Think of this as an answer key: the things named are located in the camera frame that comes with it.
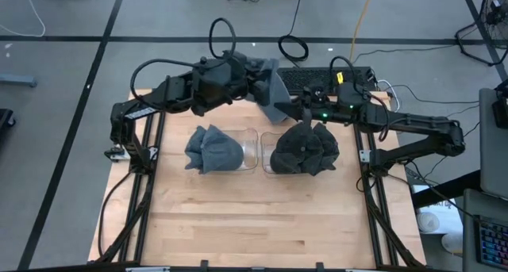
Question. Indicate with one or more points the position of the white tape roll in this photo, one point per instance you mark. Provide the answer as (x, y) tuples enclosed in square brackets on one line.
[(428, 222), (452, 242)]

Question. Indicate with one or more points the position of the backlit rainbow keyboard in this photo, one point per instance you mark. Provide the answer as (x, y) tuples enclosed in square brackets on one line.
[(494, 244)]

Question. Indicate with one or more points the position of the clear plastic bin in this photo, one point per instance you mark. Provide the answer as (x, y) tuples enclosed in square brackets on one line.
[(266, 141), (250, 145)]

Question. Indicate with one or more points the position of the grey metal foot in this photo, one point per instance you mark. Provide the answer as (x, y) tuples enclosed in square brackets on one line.
[(18, 81)]

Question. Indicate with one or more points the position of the black aluminium rig frame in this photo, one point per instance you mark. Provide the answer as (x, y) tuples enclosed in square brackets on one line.
[(293, 268)]

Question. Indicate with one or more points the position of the white printed sheet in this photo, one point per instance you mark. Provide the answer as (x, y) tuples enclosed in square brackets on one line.
[(448, 216)]

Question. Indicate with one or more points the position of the black caster base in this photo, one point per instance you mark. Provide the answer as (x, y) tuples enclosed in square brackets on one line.
[(5, 119)]

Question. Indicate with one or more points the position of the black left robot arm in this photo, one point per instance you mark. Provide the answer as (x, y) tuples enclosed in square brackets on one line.
[(166, 95)]

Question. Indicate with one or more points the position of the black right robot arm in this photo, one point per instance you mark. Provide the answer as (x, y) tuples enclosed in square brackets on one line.
[(416, 123)]

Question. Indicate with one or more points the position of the black floor beam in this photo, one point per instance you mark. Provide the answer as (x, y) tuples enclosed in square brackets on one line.
[(444, 188)]

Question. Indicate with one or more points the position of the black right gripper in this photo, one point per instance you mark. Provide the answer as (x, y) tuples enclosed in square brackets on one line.
[(323, 105)]

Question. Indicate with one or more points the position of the grey side desk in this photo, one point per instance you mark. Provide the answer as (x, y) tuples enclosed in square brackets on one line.
[(472, 208)]

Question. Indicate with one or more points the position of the black desk device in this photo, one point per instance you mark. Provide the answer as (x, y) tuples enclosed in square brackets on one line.
[(502, 109)]

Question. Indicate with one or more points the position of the black clamp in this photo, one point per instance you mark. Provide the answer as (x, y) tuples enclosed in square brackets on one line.
[(319, 266), (204, 264)]

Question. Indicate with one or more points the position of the black standing fan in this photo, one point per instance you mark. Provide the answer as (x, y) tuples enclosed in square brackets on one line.
[(496, 6)]

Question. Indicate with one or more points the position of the grey flat panel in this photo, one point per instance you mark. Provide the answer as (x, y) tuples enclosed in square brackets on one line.
[(494, 153)]

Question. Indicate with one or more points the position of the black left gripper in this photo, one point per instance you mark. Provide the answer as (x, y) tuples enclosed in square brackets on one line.
[(234, 79)]

